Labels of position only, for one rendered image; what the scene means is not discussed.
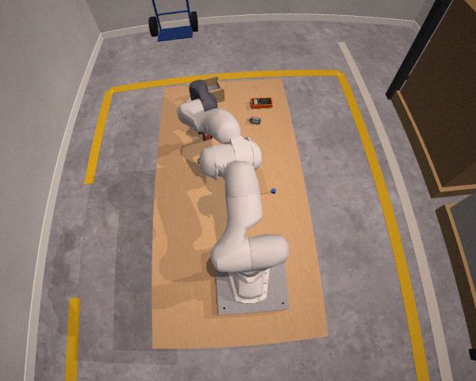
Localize thin tan flat mat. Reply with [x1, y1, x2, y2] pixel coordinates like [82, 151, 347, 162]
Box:
[255, 169, 268, 194]

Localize orange pocket multimeter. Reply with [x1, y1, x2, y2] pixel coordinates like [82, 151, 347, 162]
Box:
[251, 98, 273, 109]

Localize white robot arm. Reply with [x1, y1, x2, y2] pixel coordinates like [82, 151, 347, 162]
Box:
[177, 79, 290, 304]

